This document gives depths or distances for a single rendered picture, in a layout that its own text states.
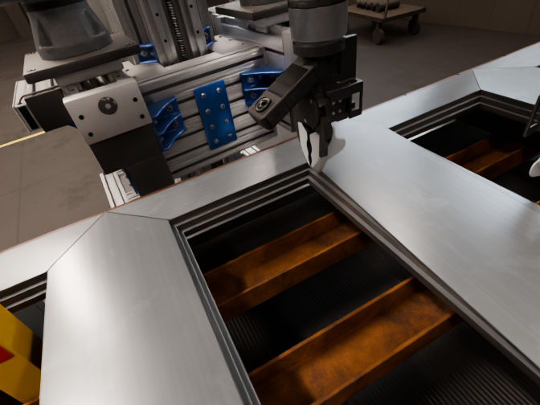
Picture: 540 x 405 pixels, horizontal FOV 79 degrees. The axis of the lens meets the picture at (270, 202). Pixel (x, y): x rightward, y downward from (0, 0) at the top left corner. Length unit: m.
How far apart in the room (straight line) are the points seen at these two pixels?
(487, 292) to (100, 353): 0.43
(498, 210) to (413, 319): 0.21
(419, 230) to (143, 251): 0.38
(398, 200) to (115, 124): 0.55
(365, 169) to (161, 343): 0.40
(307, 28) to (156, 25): 0.58
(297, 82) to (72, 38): 0.51
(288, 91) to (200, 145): 0.54
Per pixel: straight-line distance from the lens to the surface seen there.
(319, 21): 0.45
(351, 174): 0.56
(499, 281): 0.44
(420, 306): 0.60
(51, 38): 0.84
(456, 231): 0.48
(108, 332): 0.45
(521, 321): 0.42
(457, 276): 0.43
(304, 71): 0.48
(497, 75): 0.96
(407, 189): 0.54
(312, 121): 0.50
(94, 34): 0.86
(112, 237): 0.56
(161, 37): 0.97
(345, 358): 0.54
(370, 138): 0.66
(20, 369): 0.59
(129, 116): 0.74
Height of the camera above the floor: 1.18
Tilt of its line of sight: 39 degrees down
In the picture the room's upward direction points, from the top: 10 degrees counter-clockwise
